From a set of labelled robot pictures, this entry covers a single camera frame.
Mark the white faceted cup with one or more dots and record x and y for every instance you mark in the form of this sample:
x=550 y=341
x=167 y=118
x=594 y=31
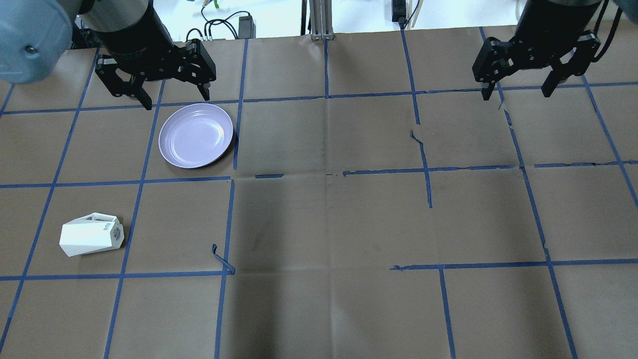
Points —
x=90 y=234

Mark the lavender round plate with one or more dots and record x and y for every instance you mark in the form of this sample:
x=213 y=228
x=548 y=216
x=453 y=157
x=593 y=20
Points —
x=195 y=136

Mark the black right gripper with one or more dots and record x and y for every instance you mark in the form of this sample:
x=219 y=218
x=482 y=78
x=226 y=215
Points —
x=544 y=31

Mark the brown paper table cover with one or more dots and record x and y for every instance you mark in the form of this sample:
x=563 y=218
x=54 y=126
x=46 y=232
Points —
x=371 y=206

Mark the aluminium frame post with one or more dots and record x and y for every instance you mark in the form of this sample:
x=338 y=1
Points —
x=320 y=15

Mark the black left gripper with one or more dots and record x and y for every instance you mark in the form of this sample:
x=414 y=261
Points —
x=133 y=34

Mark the black power adapter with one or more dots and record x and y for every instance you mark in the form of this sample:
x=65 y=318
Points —
x=246 y=27

